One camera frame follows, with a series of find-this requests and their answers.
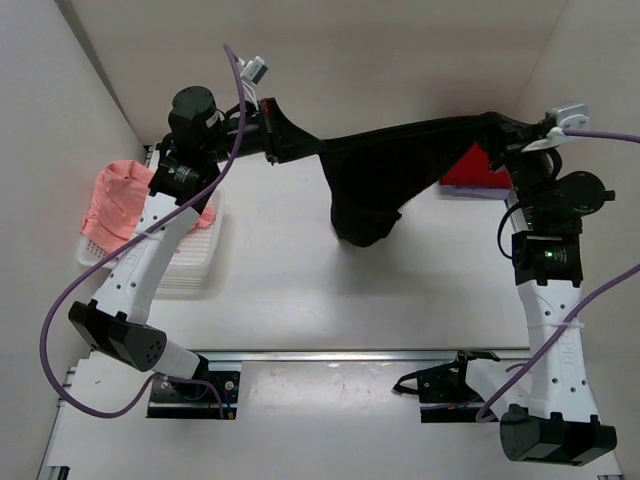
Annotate black t-shirt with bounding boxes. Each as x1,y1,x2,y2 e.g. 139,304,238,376
272,97,544,249

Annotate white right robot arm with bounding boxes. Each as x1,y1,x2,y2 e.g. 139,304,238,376
393,114,617,466

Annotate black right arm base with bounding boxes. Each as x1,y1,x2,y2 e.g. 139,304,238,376
392,350,500,424

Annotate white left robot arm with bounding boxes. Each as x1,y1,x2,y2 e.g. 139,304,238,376
68,86,271,382

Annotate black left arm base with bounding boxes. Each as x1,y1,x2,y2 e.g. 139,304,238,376
146,361,241,421

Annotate red folded t-shirt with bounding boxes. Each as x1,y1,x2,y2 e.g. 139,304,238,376
439,144,511,189

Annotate lavender folded t-shirt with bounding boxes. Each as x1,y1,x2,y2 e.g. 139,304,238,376
439,185,510,200

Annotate white plastic basket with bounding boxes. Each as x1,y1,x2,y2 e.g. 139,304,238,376
75,189,226,301

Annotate pink t-shirt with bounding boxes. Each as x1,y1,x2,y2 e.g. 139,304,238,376
81,159,217,256

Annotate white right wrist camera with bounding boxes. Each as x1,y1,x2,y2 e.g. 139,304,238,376
522,103,590,153

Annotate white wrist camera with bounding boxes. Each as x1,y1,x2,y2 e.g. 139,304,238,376
522,103,590,153
238,56,269,99

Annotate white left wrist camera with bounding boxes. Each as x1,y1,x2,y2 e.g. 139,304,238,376
238,56,269,99

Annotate aluminium table rail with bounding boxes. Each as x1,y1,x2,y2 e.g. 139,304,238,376
189,348,531,365

